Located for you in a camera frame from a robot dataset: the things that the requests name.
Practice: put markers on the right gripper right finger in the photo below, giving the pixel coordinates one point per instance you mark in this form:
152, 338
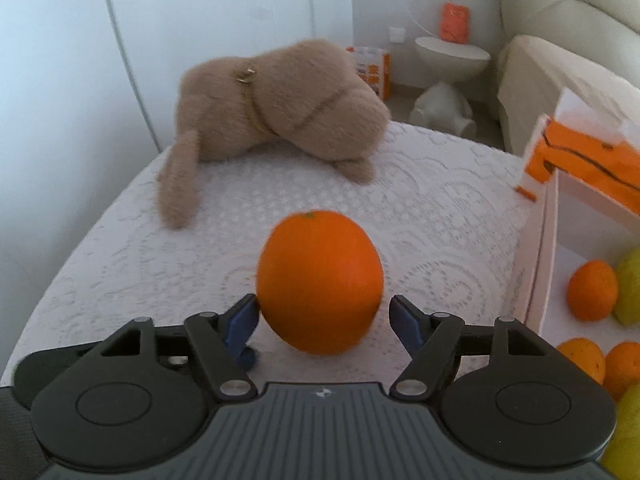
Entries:
435, 343

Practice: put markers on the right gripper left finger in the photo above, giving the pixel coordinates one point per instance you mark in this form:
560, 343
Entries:
205, 346

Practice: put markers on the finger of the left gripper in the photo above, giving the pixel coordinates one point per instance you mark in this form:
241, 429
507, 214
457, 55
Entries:
247, 358

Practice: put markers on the large orange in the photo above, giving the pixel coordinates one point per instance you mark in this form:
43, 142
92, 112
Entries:
319, 282

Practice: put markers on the mandarin with long stem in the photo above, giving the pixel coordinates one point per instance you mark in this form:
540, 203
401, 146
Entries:
622, 368

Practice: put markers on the green pear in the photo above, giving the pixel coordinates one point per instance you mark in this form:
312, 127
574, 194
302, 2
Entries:
627, 272
622, 456

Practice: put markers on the white lace tablecloth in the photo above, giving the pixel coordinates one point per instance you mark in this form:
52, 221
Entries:
439, 224

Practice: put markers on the orange tissue box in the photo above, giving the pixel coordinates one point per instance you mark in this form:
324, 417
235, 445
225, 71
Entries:
587, 145

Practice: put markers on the brown plush dog toy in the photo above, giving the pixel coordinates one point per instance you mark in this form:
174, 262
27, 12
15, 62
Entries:
308, 95

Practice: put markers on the white round side table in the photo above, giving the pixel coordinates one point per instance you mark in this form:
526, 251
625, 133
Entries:
442, 106

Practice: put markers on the orange white paper bag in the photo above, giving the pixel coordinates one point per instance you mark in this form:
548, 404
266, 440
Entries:
373, 67

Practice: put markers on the beige upholstered bed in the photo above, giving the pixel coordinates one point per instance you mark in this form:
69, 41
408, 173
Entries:
588, 46

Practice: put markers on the lower white wall socket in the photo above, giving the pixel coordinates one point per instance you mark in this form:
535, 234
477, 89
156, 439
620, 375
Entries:
396, 35

